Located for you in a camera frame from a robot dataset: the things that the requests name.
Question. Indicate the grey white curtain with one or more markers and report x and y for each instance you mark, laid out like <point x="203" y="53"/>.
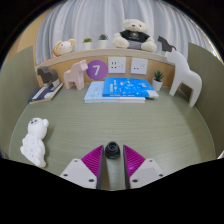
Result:
<point x="76" y="20"/>

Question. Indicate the small black charger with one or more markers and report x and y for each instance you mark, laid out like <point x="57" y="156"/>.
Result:
<point x="112" y="150"/>

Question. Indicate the white bear-shaped power strip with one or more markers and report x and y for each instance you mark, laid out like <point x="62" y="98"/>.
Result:
<point x="35" y="140"/>

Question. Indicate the wooden ledge shelf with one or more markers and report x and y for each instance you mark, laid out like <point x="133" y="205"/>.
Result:
<point x="100" y="53"/>

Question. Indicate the cream and orange plush toy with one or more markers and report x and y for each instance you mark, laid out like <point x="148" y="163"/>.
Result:
<point x="64" y="47"/>

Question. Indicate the green desk partition panel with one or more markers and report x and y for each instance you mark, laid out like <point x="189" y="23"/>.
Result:
<point x="15" y="96"/>
<point x="211" y="76"/>

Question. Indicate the small potted plant white pot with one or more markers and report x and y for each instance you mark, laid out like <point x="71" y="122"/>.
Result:
<point x="157" y="85"/>
<point x="103" y="44"/>
<point x="87" y="46"/>

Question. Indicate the cream teddy bear black shirt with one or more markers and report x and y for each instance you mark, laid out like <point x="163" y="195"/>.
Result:
<point x="134" y="35"/>

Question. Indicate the white wall socket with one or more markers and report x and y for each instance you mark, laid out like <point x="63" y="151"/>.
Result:
<point x="117" y="65"/>

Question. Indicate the light blue book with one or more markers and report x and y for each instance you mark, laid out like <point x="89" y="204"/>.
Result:
<point x="94" y="91"/>

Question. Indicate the small dark horse figure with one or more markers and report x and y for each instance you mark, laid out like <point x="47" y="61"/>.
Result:
<point x="165" y="45"/>

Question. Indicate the grey horse figure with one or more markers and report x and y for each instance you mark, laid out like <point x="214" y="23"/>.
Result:
<point x="47" y="75"/>

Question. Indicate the pink horse figure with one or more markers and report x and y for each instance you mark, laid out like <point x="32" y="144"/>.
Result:
<point x="75" y="75"/>

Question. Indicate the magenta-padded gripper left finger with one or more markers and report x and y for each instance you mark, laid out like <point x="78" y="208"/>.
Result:
<point x="78" y="172"/>

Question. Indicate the large white horse figure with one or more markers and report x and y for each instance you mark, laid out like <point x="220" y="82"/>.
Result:
<point x="185" y="75"/>

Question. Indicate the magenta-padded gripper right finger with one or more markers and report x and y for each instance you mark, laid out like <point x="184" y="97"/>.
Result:
<point x="146" y="172"/>

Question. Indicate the bright blue book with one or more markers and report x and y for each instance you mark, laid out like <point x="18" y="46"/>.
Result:
<point x="128" y="87"/>

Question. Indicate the navy blue book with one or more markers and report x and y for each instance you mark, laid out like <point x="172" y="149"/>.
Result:
<point x="40" y="95"/>

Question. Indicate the round purple number sign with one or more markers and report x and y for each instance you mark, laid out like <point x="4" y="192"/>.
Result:
<point x="96" y="70"/>

